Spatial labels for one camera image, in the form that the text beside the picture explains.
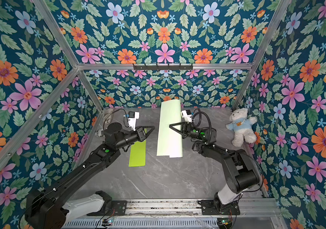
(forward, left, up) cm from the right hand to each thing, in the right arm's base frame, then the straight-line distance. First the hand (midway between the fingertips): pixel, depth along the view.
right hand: (170, 130), depth 68 cm
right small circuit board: (-32, -28, -35) cm, 55 cm away
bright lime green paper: (0, +23, -29) cm, 37 cm away
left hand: (+1, +8, +1) cm, 8 cm away
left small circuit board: (-35, +32, -33) cm, 58 cm away
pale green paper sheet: (-4, 0, -3) cm, 5 cm away
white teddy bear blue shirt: (+23, -48, -23) cm, 58 cm away
